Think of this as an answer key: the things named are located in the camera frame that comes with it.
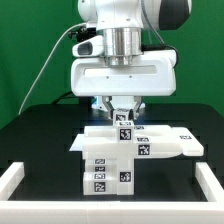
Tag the white tagged cube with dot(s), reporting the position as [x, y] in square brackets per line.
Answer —
[125, 131]
[121, 116]

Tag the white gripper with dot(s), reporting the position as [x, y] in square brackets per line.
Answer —
[150, 74]

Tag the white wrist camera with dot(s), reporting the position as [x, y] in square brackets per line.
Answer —
[93, 47]

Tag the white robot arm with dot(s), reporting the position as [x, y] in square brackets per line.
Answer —
[113, 65]

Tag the black camera stand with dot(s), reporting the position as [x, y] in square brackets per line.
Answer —
[82, 34]

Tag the white marker base plate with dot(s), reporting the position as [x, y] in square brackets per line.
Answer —
[77, 145]

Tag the white chair seat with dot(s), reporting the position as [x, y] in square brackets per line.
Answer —
[125, 176]

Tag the white U-shaped fence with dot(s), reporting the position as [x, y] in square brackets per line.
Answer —
[211, 211]

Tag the white chair back frame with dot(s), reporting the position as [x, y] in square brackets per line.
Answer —
[149, 141]

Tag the white rear camera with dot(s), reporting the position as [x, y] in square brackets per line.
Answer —
[91, 26]

